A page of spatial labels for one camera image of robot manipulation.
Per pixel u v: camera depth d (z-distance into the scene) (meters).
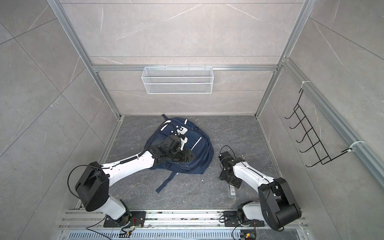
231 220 0.73
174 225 0.73
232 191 0.81
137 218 0.73
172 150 0.68
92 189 0.43
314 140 0.67
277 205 0.42
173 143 0.65
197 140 0.95
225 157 0.73
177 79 1.01
